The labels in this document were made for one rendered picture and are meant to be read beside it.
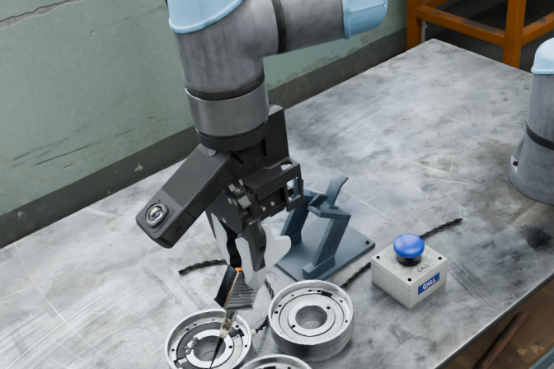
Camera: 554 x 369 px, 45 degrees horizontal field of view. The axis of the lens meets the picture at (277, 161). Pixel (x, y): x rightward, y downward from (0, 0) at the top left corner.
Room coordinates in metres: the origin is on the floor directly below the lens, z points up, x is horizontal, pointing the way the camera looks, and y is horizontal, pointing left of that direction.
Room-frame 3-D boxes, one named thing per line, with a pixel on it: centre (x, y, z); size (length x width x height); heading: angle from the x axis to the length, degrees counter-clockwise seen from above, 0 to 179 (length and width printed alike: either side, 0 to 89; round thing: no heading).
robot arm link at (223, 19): (0.56, 0.04, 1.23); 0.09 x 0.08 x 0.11; 104
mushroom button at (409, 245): (0.64, -0.15, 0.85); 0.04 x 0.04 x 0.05
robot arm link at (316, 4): (0.61, -0.05, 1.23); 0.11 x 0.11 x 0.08; 14
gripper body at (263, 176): (0.57, 0.03, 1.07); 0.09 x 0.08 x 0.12; 124
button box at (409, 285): (0.64, -0.16, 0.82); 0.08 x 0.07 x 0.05; 123
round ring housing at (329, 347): (0.58, -0.02, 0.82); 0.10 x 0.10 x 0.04
